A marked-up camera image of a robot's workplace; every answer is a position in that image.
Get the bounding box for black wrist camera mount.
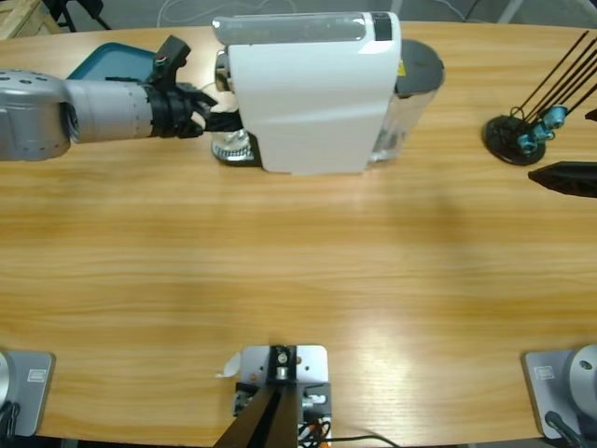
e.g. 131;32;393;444
149;35;193;92

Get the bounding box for light wooden crate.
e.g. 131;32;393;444
0;0;53;42

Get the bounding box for black clamp block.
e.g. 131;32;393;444
300;382;333;419
232;382;257;417

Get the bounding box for black capsule holder with rods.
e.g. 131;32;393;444
482;30;597;167

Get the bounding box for thin black cable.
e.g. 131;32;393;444
326;433;402;448

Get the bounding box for grey translucent machine lid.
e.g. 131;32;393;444
212;12;368;47

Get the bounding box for grey metal pole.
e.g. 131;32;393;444
496;0;524;24

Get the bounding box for metal drip tray grille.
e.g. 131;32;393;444
209;133;262;168

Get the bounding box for black chair legs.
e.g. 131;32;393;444
46;0;113;33

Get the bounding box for teal plastic tray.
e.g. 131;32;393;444
64;41;159;84

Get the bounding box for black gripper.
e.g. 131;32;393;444
147;82;244;140

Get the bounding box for orange cable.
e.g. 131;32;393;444
298;416;333;444

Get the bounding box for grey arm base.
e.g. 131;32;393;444
521;343;597;440
0;350;56;438

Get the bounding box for clear water tank black lid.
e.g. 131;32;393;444
368;39;447;164

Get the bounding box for thin grey floor cable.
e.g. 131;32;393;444
437;0;467;21

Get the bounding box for white mounting block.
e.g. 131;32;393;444
240;343;330;421

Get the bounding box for white capsule coffee machine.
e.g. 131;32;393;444
212;11;403;177

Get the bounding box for black base cable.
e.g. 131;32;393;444
0;400;22;440
543;410;584;448

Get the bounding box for white paper tag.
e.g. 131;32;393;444
215;352;243;379

